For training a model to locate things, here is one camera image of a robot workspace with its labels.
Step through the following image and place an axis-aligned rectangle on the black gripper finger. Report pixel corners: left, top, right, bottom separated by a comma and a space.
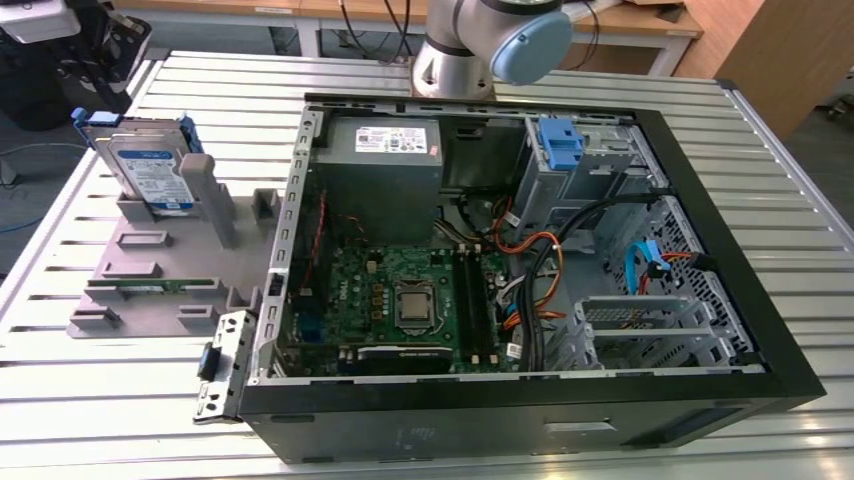
83, 45, 133, 114

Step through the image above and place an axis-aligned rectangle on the hard disk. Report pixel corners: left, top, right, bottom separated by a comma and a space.
69, 107, 201, 219

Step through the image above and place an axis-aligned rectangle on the blue data wire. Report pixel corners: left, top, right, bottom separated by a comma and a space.
626, 239, 672, 296

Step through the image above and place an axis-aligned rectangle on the orange red power wire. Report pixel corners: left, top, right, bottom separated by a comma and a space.
638, 252, 713, 296

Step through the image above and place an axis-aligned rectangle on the black waste bin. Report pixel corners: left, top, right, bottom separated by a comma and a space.
0, 29, 81, 132

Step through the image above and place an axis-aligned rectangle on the grey parts rack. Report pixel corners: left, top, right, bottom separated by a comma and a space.
68, 153, 286, 341

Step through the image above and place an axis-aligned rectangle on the green RAM stick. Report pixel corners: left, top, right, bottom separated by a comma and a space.
89, 279, 215, 294

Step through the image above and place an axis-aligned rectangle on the grey power supply unit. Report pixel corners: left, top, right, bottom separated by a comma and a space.
310, 115, 446, 246

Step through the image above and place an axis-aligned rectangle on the blue expansion slot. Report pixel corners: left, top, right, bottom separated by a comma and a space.
298, 312, 326, 346

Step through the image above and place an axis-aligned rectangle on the green motherboard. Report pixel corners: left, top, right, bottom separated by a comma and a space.
286, 244, 528, 376

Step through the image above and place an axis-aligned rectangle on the silver CPU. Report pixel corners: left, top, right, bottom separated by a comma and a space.
398, 292, 434, 321

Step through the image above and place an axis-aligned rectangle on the black CPU socket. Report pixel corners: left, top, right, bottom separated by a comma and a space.
388, 278, 446, 337

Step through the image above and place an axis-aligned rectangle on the blue drive latch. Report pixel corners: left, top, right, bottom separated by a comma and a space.
538, 117, 583, 171

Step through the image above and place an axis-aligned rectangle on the black RAM slot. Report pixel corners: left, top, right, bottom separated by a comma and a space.
452, 243, 479, 365
470, 243, 499, 365

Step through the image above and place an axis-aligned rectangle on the black graphics card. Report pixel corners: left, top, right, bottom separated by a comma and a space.
336, 343, 459, 376

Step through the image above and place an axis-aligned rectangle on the silver drive cage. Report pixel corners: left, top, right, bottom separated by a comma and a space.
516, 117, 668, 241

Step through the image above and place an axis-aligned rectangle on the black open PC case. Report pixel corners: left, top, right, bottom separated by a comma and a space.
236, 92, 829, 464

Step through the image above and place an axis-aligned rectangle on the wooden cabinet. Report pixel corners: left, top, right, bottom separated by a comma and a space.
690, 0, 854, 144

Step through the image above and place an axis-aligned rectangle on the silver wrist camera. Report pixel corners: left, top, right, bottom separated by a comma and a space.
0, 0, 81, 45

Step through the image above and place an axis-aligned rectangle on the pale blue floor cable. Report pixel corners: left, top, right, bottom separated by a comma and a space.
0, 142, 88, 161

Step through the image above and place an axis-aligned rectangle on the grey desk white frame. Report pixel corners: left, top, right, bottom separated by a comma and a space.
109, 0, 322, 56

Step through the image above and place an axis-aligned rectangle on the thin red wire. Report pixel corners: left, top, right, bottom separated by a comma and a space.
298, 191, 330, 301

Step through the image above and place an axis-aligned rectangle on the grey hinged slot bracket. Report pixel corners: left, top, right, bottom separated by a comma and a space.
191, 309, 261, 425

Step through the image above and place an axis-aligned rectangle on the orange yellow wire bundle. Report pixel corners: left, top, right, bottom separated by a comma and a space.
492, 232, 568, 331

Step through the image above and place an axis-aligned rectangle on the thick black case cable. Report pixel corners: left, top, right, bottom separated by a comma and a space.
519, 192, 668, 374

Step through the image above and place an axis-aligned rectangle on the wooden desk white frame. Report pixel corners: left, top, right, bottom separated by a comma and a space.
292, 0, 706, 79

